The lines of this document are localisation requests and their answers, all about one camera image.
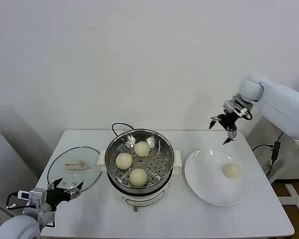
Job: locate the white cabinet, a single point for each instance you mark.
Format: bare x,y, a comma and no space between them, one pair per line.
7,161

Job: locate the perforated steel steamer basket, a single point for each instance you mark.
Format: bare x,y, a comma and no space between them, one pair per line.
154,164

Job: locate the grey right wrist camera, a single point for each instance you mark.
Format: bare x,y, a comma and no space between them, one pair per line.
235,105

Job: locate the white power plug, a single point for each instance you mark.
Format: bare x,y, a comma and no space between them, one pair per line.
267,165

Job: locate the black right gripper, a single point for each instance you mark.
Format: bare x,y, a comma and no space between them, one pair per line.
229,120

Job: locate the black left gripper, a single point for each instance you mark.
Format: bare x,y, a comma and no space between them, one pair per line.
56,198

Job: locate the white steamed baozi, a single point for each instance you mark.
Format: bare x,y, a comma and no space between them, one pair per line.
138,177
230,170
124,161
142,149

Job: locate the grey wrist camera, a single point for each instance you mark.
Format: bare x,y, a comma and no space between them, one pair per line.
36,196
235,105

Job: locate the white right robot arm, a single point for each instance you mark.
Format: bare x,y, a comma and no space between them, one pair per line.
279,104

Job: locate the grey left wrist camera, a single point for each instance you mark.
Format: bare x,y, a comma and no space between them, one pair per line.
36,196

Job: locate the round white plate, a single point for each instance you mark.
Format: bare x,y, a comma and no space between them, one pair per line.
204,179

